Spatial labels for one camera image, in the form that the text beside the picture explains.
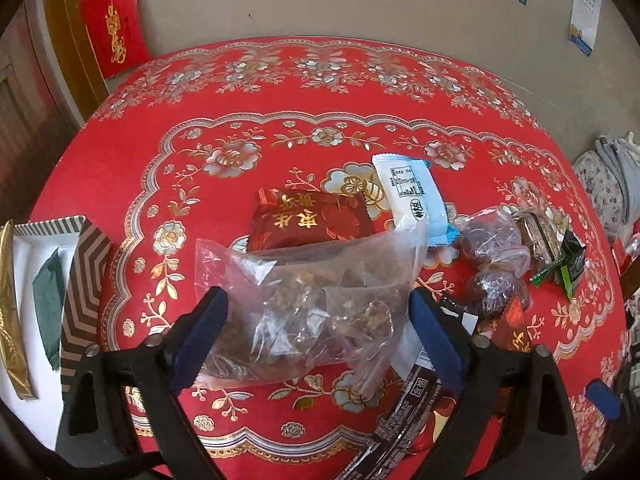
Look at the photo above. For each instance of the red snack packet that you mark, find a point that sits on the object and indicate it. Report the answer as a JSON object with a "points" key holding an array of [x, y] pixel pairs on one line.
{"points": [[515, 330], [310, 220]]}

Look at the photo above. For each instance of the clear plastic bag of snacks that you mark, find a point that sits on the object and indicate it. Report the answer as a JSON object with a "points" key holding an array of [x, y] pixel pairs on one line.
{"points": [[300, 300]]}

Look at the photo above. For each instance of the brown panelled door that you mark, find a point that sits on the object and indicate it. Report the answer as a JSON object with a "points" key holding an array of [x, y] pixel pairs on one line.
{"points": [[25, 135]]}

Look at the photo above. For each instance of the striped gift box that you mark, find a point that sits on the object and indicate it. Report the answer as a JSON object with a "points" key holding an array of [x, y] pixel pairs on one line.
{"points": [[85, 285]]}

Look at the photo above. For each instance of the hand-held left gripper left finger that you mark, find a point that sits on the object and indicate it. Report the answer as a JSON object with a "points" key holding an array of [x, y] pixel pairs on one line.
{"points": [[201, 332]]}

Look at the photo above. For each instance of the wooden door frame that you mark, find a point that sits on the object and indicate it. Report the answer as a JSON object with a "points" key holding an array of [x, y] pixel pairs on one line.
{"points": [[70, 35]]}

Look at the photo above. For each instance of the green and black snack packet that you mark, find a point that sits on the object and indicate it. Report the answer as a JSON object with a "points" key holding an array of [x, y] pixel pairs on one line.
{"points": [[572, 260]]}

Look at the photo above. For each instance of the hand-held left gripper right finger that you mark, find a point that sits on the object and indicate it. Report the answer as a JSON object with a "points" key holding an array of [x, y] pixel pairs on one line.
{"points": [[440, 342]]}

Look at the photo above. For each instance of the white and blue snack packet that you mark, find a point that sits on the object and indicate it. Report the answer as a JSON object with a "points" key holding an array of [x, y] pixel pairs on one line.
{"points": [[405, 190]]}

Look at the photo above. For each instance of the clear bag of dark dates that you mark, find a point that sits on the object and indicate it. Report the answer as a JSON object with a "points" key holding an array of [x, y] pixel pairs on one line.
{"points": [[487, 245]]}

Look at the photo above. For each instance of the dark green packet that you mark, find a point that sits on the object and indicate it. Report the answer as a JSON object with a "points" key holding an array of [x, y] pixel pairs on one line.
{"points": [[50, 305]]}

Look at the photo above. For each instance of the red wall poster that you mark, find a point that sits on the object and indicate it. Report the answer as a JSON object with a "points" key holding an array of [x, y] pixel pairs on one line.
{"points": [[115, 20]]}

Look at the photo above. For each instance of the clear packet of brown snacks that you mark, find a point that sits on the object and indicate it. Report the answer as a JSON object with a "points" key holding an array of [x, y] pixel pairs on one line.
{"points": [[537, 235]]}

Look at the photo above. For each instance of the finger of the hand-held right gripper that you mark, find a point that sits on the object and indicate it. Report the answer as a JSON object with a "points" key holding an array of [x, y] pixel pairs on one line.
{"points": [[602, 399]]}

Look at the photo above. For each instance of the wall calendar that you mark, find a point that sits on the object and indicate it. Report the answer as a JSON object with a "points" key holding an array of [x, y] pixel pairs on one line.
{"points": [[585, 10]]}

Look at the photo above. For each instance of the dark brown snack wrapper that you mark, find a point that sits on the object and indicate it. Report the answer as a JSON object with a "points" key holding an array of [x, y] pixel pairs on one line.
{"points": [[405, 422]]}

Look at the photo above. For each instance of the grey white cloth pile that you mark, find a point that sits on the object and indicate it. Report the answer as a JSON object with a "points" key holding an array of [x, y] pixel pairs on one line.
{"points": [[597, 185]]}

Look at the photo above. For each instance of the red floral tablecloth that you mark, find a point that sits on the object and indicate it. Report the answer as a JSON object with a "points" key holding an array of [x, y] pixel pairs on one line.
{"points": [[210, 105]]}

